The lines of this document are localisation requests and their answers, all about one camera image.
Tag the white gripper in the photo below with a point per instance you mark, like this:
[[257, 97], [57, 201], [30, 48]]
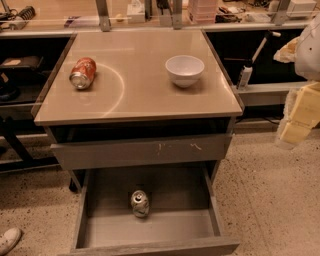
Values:
[[308, 53]]

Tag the silver 7up can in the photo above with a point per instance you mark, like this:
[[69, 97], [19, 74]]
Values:
[[140, 204]]

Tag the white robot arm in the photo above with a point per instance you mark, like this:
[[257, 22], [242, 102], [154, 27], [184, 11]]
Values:
[[307, 63]]

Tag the closed top grey drawer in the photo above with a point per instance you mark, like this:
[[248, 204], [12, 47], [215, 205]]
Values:
[[136, 152]]

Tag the grey drawer cabinet with counter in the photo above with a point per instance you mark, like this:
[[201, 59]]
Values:
[[131, 96]]

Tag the open middle grey drawer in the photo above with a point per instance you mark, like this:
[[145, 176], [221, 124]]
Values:
[[183, 219]]

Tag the orange soda can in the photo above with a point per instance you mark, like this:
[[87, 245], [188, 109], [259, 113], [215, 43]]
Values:
[[83, 73]]

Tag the white ceramic bowl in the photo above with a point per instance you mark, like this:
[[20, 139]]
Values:
[[184, 70]]

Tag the pink stacked box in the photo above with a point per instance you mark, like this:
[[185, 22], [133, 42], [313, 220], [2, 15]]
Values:
[[202, 11]]

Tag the white tissue box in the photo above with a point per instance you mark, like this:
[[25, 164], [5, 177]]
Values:
[[136, 13]]

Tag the white sneaker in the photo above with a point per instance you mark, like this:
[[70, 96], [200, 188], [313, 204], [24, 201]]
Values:
[[8, 240]]

